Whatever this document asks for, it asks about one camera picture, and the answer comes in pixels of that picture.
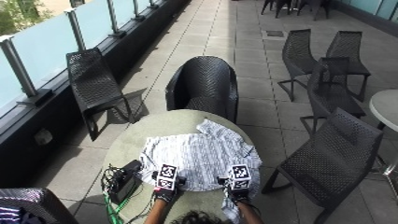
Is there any group of black chairs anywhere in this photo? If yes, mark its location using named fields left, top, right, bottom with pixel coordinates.
left=259, top=0, right=333, bottom=21

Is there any purple striped cloth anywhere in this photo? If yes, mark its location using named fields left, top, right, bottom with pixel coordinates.
left=0, top=206, right=22, bottom=224

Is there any black cable bundle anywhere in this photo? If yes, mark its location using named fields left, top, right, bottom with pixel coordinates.
left=100, top=163, right=125, bottom=200

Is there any person's left hand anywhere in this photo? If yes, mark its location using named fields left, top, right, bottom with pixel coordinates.
left=152, top=174, right=187, bottom=203

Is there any black woven armchair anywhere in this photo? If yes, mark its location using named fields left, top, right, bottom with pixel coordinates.
left=163, top=55, right=239, bottom=124
left=0, top=187, right=80, bottom=224

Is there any black electronics box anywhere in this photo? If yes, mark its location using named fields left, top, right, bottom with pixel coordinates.
left=108, top=159, right=144, bottom=205

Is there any green cable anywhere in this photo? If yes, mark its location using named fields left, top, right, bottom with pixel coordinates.
left=102, top=185, right=140, bottom=224

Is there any metal railing post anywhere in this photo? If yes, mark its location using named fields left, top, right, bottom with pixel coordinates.
left=0, top=35, right=54, bottom=107
left=105, top=0, right=128, bottom=39
left=130, top=0, right=146, bottom=22
left=64, top=7, right=86, bottom=52

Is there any black perforated chair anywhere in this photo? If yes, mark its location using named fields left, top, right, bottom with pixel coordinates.
left=325, top=30, right=371, bottom=103
left=259, top=107, right=384, bottom=224
left=65, top=47, right=145, bottom=142
left=299, top=56, right=368, bottom=135
left=275, top=28, right=321, bottom=103

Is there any square floor drain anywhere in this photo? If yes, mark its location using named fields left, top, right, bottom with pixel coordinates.
left=265, top=29, right=286, bottom=38

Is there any person's right hand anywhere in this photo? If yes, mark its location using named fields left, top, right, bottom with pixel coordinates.
left=217, top=175, right=253, bottom=205

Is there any white marker cube glove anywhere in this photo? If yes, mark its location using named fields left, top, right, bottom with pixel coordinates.
left=154, top=163, right=179, bottom=190
left=226, top=163, right=253, bottom=191

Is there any frosted glass railing panel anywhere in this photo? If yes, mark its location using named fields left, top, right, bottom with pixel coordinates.
left=9, top=12, right=80, bottom=90
left=73, top=0, right=116, bottom=50

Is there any white marker cube right glove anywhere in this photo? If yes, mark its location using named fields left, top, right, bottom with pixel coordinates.
left=226, top=163, right=253, bottom=191

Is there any round grey side table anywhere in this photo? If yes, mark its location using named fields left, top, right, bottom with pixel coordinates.
left=368, top=89, right=398, bottom=188

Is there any white marker cube left glove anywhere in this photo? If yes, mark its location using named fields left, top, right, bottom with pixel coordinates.
left=154, top=163, right=179, bottom=190

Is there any white striped shirt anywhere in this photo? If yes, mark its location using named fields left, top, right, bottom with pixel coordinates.
left=138, top=118, right=263, bottom=224

